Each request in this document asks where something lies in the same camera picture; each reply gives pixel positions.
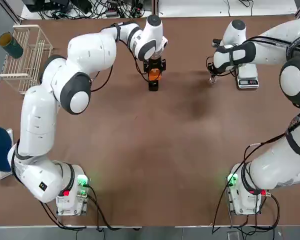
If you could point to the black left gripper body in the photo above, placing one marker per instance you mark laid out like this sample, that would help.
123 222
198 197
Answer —
156 62

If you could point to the black button box base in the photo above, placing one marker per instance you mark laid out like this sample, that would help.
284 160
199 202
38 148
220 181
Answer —
153 86

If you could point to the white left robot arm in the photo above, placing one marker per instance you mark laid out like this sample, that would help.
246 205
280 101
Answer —
37 125

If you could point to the dark green cylindrical can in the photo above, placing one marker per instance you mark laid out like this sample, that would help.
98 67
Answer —
11 46

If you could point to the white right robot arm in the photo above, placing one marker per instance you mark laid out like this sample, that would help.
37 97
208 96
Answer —
285 160

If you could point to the orange button box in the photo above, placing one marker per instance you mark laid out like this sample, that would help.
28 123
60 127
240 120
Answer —
155 75

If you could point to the clear measuring cup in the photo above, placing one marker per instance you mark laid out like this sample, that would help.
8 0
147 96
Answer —
213 80

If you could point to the grey power strip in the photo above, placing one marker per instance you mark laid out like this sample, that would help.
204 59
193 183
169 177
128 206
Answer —
112 12

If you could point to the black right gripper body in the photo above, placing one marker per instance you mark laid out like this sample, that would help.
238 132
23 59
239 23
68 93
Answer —
210 63

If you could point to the white electronic scale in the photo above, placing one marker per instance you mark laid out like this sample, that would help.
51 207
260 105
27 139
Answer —
248 82

